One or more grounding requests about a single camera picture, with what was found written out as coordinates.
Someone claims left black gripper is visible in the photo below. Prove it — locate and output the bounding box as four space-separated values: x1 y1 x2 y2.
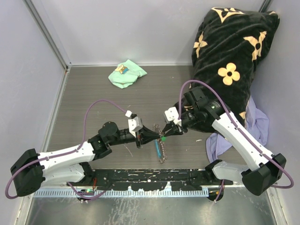
108 124 160 149

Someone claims blue handled key ring organizer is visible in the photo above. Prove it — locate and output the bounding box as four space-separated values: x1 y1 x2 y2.
153 124 167 164

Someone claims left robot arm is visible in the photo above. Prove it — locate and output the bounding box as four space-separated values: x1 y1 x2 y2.
9 119 161 197

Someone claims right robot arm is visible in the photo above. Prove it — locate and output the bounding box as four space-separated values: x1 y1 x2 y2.
163 87 286 196

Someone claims mint green cloth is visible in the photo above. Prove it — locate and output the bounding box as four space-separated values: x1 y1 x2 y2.
108 60 147 89

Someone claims lavender cloth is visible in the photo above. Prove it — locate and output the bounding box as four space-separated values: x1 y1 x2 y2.
206 97 270 163

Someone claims black floral blanket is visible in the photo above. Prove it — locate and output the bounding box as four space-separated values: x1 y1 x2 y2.
190 7 280 125

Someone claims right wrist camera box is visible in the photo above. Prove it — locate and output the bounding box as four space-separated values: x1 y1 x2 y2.
164 107 181 126

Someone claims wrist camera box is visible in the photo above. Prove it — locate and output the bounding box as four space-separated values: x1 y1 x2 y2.
164 107 181 126
128 116 143 137

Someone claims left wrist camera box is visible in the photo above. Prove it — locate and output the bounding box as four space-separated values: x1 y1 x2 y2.
128 116 143 137

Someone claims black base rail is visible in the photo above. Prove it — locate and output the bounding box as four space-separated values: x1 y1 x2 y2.
72 169 221 191

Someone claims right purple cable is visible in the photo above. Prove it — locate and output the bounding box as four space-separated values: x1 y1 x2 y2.
178 80 295 202

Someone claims purple cable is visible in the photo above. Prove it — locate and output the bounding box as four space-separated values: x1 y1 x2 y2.
5 99 131 201
178 80 295 202

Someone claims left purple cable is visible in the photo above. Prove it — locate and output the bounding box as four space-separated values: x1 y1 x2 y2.
5 99 131 201

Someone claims aluminium corner post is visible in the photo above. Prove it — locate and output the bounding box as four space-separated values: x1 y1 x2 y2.
23 0 72 70

